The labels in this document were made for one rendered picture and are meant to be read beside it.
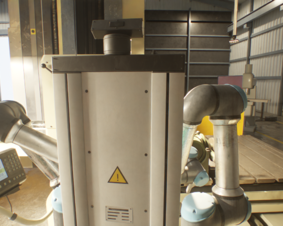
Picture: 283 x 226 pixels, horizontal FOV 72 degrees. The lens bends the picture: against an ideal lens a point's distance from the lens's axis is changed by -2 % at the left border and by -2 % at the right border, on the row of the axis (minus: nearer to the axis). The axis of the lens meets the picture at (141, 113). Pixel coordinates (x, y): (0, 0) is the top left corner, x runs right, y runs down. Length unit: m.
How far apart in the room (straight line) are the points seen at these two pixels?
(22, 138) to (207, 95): 0.65
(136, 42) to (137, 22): 1.61
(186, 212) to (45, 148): 0.54
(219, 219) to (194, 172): 0.25
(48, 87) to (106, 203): 1.13
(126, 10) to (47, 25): 0.81
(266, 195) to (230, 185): 1.00
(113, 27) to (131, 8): 1.69
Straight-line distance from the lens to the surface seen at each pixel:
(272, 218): 1.93
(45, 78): 1.60
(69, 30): 2.27
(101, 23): 0.56
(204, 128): 4.21
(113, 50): 0.51
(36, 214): 3.19
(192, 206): 0.78
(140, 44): 2.15
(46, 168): 0.96
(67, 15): 2.31
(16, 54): 2.47
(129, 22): 0.55
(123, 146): 0.54
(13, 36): 2.50
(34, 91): 2.38
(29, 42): 2.42
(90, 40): 2.25
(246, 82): 7.33
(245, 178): 1.74
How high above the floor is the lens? 1.72
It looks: 9 degrees down
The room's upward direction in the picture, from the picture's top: straight up
